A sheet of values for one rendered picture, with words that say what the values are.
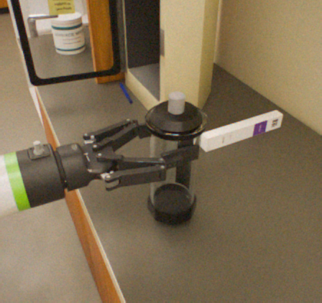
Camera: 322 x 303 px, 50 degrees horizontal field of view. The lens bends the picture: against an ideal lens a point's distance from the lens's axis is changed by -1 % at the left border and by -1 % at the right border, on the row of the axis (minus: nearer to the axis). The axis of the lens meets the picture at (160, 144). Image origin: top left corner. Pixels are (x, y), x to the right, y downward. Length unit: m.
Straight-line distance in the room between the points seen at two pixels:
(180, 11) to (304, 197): 0.54
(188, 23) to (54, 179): 0.55
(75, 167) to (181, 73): 0.51
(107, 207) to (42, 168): 0.30
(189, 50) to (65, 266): 1.30
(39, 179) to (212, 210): 0.41
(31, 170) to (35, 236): 1.52
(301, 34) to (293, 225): 0.59
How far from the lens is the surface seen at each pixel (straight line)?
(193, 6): 0.92
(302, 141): 1.06
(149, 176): 0.55
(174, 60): 0.94
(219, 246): 0.73
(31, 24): 1.13
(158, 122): 0.58
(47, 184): 0.54
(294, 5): 1.16
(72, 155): 0.55
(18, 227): 2.13
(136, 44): 1.20
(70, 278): 1.84
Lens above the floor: 1.52
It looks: 37 degrees down
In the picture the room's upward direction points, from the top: straight up
